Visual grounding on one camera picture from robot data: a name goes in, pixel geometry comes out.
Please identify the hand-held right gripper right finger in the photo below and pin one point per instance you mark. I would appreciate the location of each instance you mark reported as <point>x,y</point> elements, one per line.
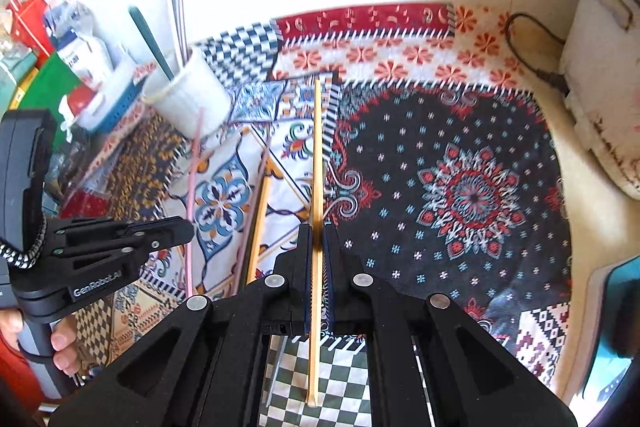
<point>327,282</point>

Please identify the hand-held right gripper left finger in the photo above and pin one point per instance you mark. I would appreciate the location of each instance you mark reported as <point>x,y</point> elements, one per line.
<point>308,282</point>

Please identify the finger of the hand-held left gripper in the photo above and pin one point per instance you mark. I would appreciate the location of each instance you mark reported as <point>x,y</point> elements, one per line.
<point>125,232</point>
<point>100,259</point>

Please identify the wooden chopstick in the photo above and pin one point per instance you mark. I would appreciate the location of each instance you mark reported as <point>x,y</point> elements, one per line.
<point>259,227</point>
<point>315,182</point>

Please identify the white cup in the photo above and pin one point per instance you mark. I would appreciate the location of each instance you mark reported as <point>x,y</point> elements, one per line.
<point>195,102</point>

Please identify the person's left forearm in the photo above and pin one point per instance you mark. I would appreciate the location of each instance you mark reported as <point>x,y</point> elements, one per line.
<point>15,377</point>

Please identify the person's left hand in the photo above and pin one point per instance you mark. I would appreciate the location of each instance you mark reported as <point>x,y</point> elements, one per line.
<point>65,347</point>

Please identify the red tomato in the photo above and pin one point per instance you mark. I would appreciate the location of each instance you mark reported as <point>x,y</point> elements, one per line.
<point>80,101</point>

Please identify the green box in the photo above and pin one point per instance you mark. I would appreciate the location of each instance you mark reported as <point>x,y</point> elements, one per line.
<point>47,82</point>

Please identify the blue plastic basket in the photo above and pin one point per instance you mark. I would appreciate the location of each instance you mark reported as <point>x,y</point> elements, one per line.
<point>117,106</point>

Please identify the white bag with blue print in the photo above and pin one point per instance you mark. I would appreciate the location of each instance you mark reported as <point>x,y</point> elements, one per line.
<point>80,52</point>

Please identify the red tin box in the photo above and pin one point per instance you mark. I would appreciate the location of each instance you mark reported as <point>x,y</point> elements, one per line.
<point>30,22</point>

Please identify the patchwork printed table mat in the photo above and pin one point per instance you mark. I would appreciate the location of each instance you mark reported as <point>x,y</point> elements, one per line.
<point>450,132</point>

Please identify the teal kitchen scale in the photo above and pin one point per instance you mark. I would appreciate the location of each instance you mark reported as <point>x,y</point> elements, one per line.
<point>615,307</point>

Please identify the white rice cooker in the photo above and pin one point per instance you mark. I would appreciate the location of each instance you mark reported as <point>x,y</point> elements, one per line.
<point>610,107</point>

